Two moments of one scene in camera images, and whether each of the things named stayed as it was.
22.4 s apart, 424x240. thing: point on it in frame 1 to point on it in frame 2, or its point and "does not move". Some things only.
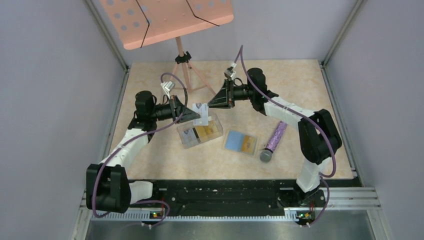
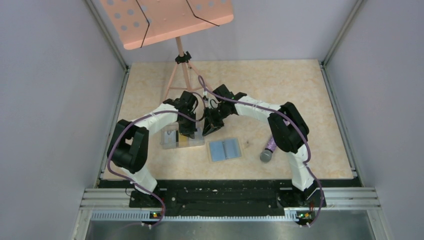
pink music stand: [139, 23] does not move
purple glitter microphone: [266, 155] does not move
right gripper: [222, 97] to [210, 124]
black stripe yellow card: [199, 131] to [181, 141]
